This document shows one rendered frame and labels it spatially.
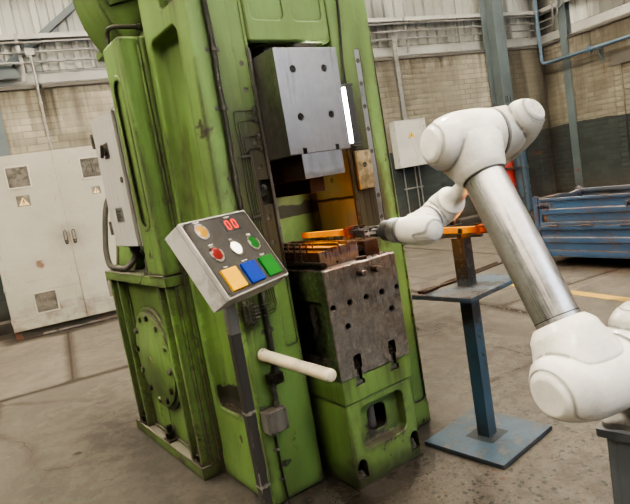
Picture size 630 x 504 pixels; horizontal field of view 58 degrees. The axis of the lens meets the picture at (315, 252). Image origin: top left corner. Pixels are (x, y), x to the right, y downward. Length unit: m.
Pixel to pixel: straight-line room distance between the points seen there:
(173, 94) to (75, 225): 4.87
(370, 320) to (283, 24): 1.24
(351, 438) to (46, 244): 5.48
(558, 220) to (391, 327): 3.91
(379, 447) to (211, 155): 1.35
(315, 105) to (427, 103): 7.74
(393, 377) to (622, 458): 1.16
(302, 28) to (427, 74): 7.63
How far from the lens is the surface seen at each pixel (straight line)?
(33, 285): 7.33
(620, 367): 1.31
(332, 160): 2.28
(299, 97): 2.24
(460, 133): 1.37
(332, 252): 2.25
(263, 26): 2.40
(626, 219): 5.73
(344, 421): 2.37
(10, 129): 8.02
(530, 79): 11.53
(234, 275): 1.75
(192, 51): 2.23
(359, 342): 2.30
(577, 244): 6.03
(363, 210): 2.54
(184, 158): 2.51
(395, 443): 2.54
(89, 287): 7.32
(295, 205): 2.74
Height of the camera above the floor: 1.26
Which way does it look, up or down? 7 degrees down
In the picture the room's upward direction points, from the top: 10 degrees counter-clockwise
